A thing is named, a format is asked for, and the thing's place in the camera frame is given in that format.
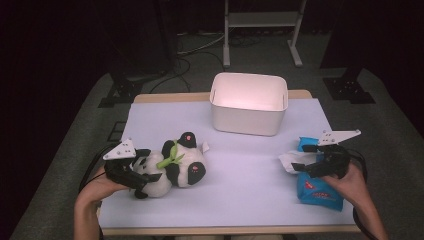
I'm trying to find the wooden table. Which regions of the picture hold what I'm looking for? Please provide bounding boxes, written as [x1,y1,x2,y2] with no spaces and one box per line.
[96,89,363,237]

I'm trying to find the right hand-held gripper cable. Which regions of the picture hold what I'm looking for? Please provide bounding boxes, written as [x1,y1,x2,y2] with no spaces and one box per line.
[346,148,379,240]

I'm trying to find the blue wet wipe pack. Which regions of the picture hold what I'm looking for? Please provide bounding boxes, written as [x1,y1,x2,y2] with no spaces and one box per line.
[296,136,345,213]

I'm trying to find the black floor stand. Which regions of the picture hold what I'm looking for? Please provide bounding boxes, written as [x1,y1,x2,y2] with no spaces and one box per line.
[322,65,377,105]
[97,64,168,109]

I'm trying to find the person's right hand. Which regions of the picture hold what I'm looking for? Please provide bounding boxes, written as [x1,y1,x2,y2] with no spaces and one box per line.
[320,162,372,208]

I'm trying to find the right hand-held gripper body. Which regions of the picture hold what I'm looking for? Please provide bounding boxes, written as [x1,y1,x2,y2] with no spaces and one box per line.
[310,129,362,180]

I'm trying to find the left hand-held gripper cable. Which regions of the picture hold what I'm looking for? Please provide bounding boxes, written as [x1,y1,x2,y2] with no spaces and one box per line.
[78,144,112,193]

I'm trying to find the white wet wipe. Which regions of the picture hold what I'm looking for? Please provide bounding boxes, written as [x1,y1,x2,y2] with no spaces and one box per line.
[278,149,318,175]

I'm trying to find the white plastic storage box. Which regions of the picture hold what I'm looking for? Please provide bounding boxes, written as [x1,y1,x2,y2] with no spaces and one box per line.
[209,72,289,137]

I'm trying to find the panda plush toy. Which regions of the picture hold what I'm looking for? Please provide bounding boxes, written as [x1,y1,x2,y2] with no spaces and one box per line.
[133,131,210,200]

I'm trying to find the black floor cable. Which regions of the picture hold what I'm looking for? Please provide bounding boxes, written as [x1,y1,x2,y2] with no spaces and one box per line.
[148,49,225,95]

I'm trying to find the pale lilac table mat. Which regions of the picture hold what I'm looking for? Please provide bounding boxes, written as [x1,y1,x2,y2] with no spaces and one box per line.
[98,98,359,230]

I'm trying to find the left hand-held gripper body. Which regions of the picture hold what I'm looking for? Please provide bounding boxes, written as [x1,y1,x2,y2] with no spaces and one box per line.
[102,138,151,192]

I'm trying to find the person's left hand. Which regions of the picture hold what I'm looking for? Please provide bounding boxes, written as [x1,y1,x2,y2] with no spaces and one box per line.
[79,165,130,205]

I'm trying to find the white floor cable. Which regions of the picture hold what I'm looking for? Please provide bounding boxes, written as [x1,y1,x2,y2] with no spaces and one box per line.
[176,31,228,56]

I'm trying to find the white metal stand frame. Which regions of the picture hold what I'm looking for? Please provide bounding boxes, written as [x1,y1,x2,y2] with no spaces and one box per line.
[222,0,308,70]

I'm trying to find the hand-held gripper cable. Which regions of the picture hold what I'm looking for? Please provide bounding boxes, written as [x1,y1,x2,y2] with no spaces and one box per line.
[346,148,379,240]
[78,144,112,193]

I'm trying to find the dark floor grate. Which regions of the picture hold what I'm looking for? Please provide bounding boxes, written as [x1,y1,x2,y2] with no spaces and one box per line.
[106,121,128,143]

